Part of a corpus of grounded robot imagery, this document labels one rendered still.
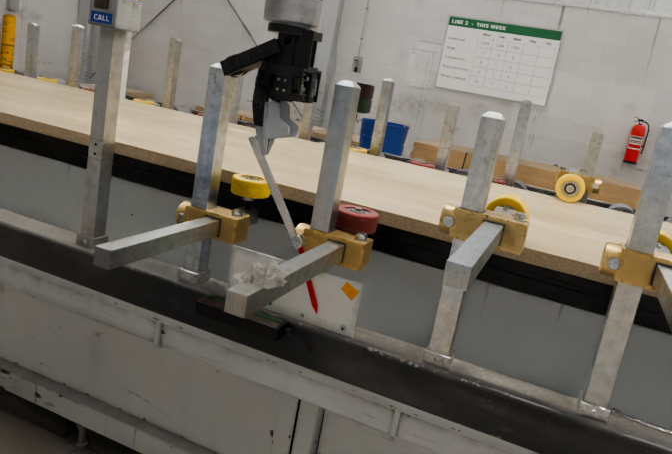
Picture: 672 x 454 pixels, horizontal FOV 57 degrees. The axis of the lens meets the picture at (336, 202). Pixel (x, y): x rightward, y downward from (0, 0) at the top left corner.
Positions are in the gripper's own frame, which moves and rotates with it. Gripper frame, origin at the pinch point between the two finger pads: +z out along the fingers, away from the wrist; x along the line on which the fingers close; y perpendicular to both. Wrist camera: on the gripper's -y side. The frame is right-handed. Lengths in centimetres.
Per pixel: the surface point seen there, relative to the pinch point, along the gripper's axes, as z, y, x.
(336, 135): -3.6, 10.6, 6.0
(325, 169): 2.5, 9.6, 6.0
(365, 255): 15.9, 19.1, 6.9
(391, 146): 54, -138, 552
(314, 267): 15.6, 15.7, -7.3
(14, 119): 10, -81, 22
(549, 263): 13, 49, 22
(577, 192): 8, 51, 96
